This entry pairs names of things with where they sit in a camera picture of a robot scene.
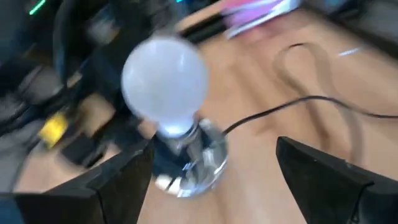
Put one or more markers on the chrome lamp socket base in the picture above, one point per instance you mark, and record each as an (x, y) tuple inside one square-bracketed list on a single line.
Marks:
[(202, 161)]

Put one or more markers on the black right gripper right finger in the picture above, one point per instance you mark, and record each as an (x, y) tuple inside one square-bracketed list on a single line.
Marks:
[(335, 193)]

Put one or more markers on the white lightbulb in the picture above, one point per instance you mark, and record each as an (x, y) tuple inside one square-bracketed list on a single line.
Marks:
[(164, 81)]

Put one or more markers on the pink stapler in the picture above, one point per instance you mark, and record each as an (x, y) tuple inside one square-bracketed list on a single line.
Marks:
[(255, 15)]

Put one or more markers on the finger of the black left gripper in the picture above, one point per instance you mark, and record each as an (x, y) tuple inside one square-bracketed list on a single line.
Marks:
[(93, 149)]

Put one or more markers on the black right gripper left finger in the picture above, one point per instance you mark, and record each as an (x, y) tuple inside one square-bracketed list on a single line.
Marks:
[(109, 193)]

